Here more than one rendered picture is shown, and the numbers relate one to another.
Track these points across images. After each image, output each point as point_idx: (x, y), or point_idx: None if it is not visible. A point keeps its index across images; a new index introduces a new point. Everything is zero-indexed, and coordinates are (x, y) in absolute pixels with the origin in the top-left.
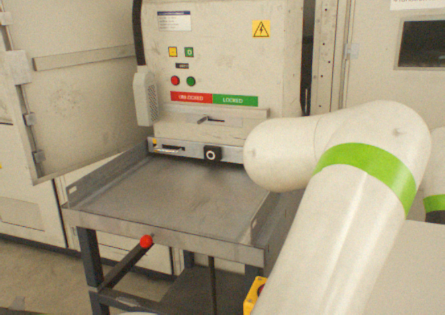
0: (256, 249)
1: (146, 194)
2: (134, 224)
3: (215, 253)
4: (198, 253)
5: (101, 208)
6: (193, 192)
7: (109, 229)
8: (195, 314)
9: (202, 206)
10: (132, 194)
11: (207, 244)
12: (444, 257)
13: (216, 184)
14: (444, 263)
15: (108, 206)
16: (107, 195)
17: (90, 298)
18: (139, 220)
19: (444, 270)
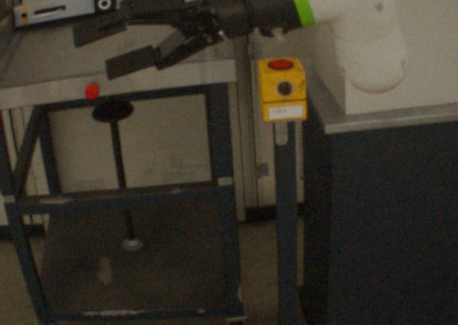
0: (226, 60)
1: (54, 58)
2: (68, 81)
3: (176, 82)
4: (154, 89)
5: (17, 80)
6: (107, 41)
7: (35, 100)
8: (143, 187)
9: (133, 47)
10: (38, 62)
11: (165, 74)
12: (396, 5)
13: (128, 29)
14: (397, 10)
15: (24, 77)
16: (11, 71)
17: (6, 214)
18: (72, 74)
19: (397, 15)
